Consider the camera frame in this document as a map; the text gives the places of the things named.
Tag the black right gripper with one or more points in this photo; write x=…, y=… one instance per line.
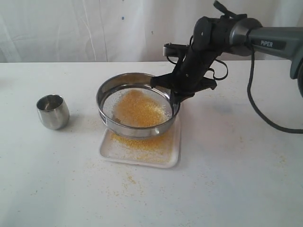
x=188, y=75

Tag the yellow and white grain mix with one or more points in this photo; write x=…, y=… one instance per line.
x=137, y=109

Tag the round steel mesh sieve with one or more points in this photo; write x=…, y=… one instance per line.
x=114, y=89

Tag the stainless steel cup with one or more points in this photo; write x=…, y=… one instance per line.
x=53, y=111

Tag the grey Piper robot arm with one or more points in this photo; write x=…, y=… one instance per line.
x=238, y=36

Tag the white square plastic tray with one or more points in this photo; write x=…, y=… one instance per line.
x=159, y=152

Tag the white backdrop curtain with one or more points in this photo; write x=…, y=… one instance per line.
x=96, y=30

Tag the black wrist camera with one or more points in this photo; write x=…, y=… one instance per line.
x=174, y=50

